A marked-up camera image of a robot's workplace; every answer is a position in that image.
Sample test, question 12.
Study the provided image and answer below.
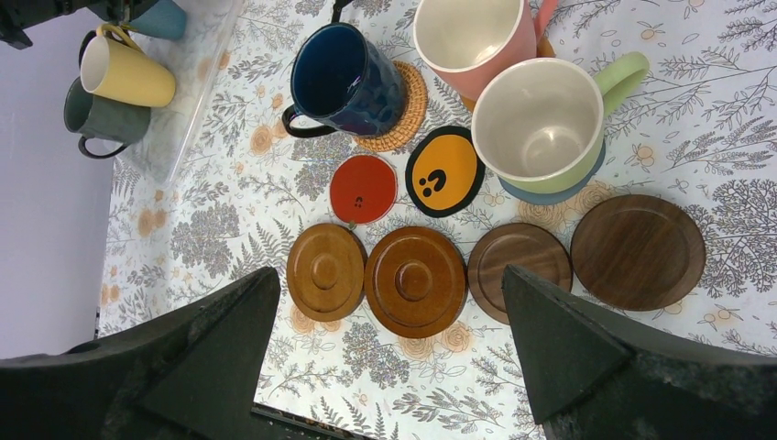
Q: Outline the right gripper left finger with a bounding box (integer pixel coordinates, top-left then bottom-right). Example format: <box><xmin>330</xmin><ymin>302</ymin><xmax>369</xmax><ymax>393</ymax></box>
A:
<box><xmin>1</xmin><ymin>268</ymin><xmax>281</xmax><ymax>439</ymax></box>

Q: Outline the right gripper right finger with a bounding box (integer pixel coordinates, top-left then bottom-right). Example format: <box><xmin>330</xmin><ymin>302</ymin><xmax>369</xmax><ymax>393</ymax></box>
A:
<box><xmin>502</xmin><ymin>266</ymin><xmax>776</xmax><ymax>439</ymax></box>

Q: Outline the dark brown coaster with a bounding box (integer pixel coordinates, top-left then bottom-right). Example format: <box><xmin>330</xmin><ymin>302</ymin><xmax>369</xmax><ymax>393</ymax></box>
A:
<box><xmin>570</xmin><ymin>194</ymin><xmax>706</xmax><ymax>312</ymax></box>
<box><xmin>467</xmin><ymin>223</ymin><xmax>574</xmax><ymax>325</ymax></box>

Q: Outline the brown wooden coaster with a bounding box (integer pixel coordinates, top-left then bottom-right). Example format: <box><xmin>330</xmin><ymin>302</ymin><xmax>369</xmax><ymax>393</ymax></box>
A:
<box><xmin>286</xmin><ymin>223</ymin><xmax>367</xmax><ymax>322</ymax></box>

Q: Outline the blue round coaster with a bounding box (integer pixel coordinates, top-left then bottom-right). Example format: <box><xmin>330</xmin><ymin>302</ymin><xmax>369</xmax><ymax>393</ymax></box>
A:
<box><xmin>498</xmin><ymin>140</ymin><xmax>608</xmax><ymax>207</ymax></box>

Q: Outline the brown wooden knob lid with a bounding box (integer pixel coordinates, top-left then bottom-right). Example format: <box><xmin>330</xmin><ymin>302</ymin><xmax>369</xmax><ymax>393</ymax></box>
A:
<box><xmin>365</xmin><ymin>226</ymin><xmax>467</xmax><ymax>339</ymax></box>

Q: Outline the red round coaster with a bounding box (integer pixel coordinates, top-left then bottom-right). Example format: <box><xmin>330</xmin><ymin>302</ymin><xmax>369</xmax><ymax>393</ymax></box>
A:
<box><xmin>329</xmin><ymin>155</ymin><xmax>398</xmax><ymax>225</ymax></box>

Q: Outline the orange black face coaster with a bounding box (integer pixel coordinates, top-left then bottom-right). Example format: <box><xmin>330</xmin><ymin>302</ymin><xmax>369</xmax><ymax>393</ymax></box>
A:
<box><xmin>404</xmin><ymin>126</ymin><xmax>486</xmax><ymax>218</ymax></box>

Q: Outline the light green mug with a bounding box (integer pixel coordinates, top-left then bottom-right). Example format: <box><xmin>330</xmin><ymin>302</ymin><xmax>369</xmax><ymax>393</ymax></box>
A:
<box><xmin>471</xmin><ymin>51</ymin><xmax>650</xmax><ymax>194</ymax></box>

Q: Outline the woven rattan coaster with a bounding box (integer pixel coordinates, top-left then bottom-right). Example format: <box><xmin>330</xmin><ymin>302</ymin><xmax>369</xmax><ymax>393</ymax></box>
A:
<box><xmin>355</xmin><ymin>60</ymin><xmax>428</xmax><ymax>153</ymax></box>

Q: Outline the dark blue mug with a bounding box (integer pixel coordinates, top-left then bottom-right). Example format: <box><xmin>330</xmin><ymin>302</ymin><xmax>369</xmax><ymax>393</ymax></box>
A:
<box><xmin>281</xmin><ymin>22</ymin><xmax>408</xmax><ymax>138</ymax></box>

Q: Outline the pink mug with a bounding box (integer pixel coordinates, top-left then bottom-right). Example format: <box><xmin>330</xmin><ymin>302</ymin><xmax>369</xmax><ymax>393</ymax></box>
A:
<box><xmin>413</xmin><ymin>0</ymin><xmax>558</xmax><ymax>101</ymax></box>

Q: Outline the light wooden round coaster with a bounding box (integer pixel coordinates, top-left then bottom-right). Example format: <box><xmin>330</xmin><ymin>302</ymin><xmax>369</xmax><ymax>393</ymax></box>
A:
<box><xmin>459</xmin><ymin>36</ymin><xmax>556</xmax><ymax>113</ymax></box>

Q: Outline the floral table mat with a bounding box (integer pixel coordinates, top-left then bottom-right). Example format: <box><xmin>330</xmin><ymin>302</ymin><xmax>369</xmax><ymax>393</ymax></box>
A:
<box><xmin>97</xmin><ymin>1</ymin><xmax>776</xmax><ymax>439</ymax></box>

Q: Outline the dark green mug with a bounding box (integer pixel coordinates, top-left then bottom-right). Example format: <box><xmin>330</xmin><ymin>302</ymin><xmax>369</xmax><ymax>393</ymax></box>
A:
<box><xmin>63</xmin><ymin>77</ymin><xmax>151</xmax><ymax>160</ymax></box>

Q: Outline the clear plastic tray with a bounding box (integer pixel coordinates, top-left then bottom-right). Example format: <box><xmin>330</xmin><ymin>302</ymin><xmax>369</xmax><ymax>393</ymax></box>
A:
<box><xmin>119</xmin><ymin>1</ymin><xmax>245</xmax><ymax>187</ymax></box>

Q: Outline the yellow mug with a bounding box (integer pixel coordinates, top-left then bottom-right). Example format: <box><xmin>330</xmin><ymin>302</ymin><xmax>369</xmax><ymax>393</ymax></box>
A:
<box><xmin>80</xmin><ymin>24</ymin><xmax>177</xmax><ymax>108</ymax></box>

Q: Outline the blue patterned mug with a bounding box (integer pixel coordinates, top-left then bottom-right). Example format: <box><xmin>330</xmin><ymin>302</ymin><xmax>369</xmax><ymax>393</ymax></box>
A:
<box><xmin>127</xmin><ymin>0</ymin><xmax>188</xmax><ymax>40</ymax></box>

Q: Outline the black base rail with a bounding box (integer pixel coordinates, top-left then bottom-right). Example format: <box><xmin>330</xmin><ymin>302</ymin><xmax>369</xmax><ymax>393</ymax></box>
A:
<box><xmin>251</xmin><ymin>402</ymin><xmax>369</xmax><ymax>439</ymax></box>

